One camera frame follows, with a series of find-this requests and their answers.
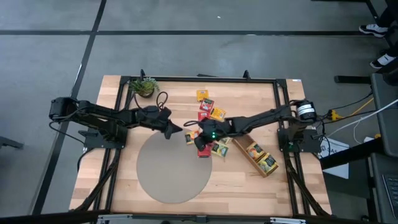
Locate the orange peach tea packet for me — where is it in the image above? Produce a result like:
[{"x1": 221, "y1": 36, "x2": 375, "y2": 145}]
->
[
  {"x1": 185, "y1": 130, "x2": 200, "y2": 145},
  {"x1": 246, "y1": 142, "x2": 266, "y2": 162}
]

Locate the yellow cable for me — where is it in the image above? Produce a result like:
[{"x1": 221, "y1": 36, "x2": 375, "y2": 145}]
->
[{"x1": 328, "y1": 98, "x2": 374, "y2": 122}]

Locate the round grey table mat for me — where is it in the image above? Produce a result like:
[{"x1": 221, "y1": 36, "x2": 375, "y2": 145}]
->
[{"x1": 136, "y1": 130, "x2": 213, "y2": 205}]

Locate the black chair base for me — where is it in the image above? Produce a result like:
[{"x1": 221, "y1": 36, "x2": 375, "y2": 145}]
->
[{"x1": 0, "y1": 136, "x2": 25, "y2": 151}]

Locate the left wrist camera black cable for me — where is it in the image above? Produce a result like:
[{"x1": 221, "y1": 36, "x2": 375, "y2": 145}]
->
[{"x1": 155, "y1": 91, "x2": 170, "y2": 110}]

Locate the black metal bar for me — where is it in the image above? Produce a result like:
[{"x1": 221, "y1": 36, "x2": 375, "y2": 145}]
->
[{"x1": 334, "y1": 75, "x2": 373, "y2": 85}]

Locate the grey desk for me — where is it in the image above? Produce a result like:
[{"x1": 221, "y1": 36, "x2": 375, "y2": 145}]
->
[{"x1": 369, "y1": 73, "x2": 398, "y2": 224}]

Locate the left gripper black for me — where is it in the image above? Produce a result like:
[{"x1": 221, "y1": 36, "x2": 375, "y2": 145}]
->
[{"x1": 138, "y1": 106, "x2": 183, "y2": 140}]

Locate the white paper sheet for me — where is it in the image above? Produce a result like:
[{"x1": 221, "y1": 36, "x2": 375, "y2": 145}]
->
[{"x1": 319, "y1": 136, "x2": 351, "y2": 180}]

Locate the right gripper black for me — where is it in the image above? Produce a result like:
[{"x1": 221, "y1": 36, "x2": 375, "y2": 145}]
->
[{"x1": 194, "y1": 118, "x2": 239, "y2": 152}]

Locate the wooden compartment tray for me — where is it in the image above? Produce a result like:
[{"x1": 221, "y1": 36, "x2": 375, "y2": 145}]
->
[{"x1": 232, "y1": 133, "x2": 280, "y2": 179}]

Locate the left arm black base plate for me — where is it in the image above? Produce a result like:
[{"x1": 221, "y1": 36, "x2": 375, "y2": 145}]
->
[{"x1": 83, "y1": 125, "x2": 129, "y2": 149}]

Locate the black horizontal rail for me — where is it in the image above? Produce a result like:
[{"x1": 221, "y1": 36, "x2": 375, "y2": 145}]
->
[{"x1": 0, "y1": 210, "x2": 398, "y2": 224}]

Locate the person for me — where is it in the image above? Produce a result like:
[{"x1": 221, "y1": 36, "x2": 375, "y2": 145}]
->
[{"x1": 359, "y1": 0, "x2": 398, "y2": 70}]

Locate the black aluminium table frame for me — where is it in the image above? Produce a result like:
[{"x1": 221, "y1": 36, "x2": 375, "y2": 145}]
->
[{"x1": 72, "y1": 70, "x2": 332, "y2": 218}]

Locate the small potted green plant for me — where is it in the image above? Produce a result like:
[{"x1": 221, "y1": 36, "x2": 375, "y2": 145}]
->
[{"x1": 129, "y1": 77, "x2": 160, "y2": 99}]

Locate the black metal beam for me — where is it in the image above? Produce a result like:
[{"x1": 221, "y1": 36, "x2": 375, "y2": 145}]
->
[{"x1": 319, "y1": 136, "x2": 384, "y2": 170}]

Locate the black keyboard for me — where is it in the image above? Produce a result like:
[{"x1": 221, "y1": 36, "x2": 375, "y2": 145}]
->
[{"x1": 381, "y1": 173, "x2": 398, "y2": 216}]

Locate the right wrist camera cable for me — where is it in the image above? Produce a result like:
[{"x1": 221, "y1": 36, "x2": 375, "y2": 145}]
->
[{"x1": 183, "y1": 119, "x2": 203, "y2": 128}]

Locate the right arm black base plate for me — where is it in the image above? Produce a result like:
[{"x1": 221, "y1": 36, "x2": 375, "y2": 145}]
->
[{"x1": 277, "y1": 128, "x2": 322, "y2": 154}]

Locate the white cable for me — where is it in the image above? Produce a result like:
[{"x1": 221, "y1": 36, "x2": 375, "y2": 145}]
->
[{"x1": 328, "y1": 98, "x2": 398, "y2": 144}]

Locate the red tea packet dark band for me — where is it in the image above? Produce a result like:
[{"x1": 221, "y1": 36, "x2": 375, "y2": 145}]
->
[{"x1": 200, "y1": 98, "x2": 215, "y2": 113}]

